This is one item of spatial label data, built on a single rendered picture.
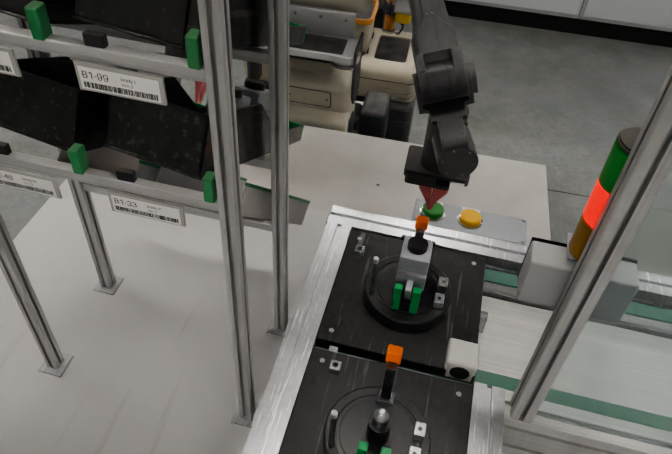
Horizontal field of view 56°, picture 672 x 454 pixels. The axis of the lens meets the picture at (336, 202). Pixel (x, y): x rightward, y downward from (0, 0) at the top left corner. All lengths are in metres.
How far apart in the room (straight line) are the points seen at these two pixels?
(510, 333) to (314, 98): 0.85
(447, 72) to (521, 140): 2.22
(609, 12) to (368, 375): 3.38
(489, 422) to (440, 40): 0.53
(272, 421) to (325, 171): 0.65
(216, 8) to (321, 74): 1.13
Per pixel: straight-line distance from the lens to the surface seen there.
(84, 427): 1.07
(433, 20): 0.92
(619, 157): 0.66
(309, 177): 1.38
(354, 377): 0.94
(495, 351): 1.07
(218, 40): 0.54
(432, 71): 0.90
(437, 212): 1.17
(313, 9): 1.51
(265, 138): 0.83
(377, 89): 1.91
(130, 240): 1.28
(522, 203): 1.41
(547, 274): 0.77
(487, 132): 3.09
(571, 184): 2.93
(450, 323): 1.01
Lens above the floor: 1.77
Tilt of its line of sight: 43 degrees down
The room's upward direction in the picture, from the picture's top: 4 degrees clockwise
